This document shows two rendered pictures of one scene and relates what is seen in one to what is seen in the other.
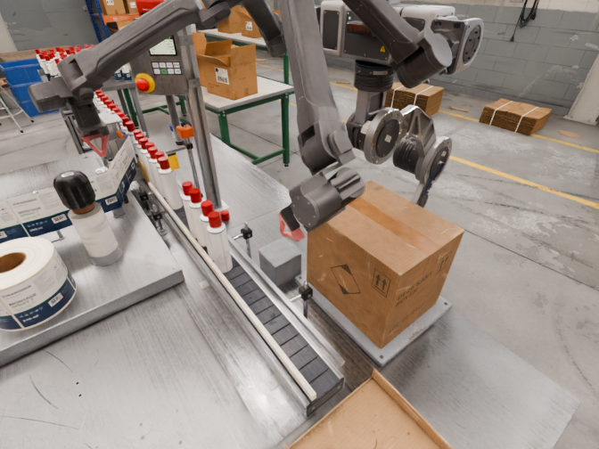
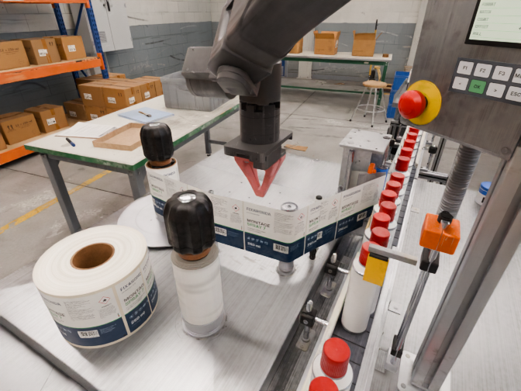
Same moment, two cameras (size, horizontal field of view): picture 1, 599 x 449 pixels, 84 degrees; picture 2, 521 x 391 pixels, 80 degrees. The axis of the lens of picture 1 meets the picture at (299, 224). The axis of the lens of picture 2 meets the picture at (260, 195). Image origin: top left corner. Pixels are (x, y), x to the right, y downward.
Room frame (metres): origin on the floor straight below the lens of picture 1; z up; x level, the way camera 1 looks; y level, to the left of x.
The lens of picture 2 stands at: (0.70, 0.18, 1.44)
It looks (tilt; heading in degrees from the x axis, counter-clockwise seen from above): 31 degrees down; 66
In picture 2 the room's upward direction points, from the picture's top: straight up
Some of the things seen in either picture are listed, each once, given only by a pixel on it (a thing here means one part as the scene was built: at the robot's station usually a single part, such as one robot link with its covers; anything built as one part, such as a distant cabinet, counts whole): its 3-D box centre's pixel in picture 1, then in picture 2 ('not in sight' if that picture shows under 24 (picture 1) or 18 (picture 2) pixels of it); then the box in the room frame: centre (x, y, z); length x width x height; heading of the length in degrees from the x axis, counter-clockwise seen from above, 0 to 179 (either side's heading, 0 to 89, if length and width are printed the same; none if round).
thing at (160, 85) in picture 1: (160, 60); (495, 62); (1.14, 0.44, 1.38); 0.17 x 0.10 x 0.19; 92
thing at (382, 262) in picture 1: (375, 257); not in sight; (0.65, -0.21, 0.99); 0.30 x 0.24 x 0.27; 38
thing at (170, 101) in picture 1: (174, 117); (456, 187); (1.19, 0.46, 1.18); 0.04 x 0.04 x 0.21
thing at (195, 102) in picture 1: (200, 128); (490, 242); (1.13, 0.35, 1.16); 0.04 x 0.04 x 0.67; 37
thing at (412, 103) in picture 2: (143, 84); (413, 104); (1.07, 0.48, 1.33); 0.04 x 0.03 x 0.04; 92
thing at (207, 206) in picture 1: (212, 231); not in sight; (0.77, 0.26, 0.98); 0.05 x 0.05 x 0.20
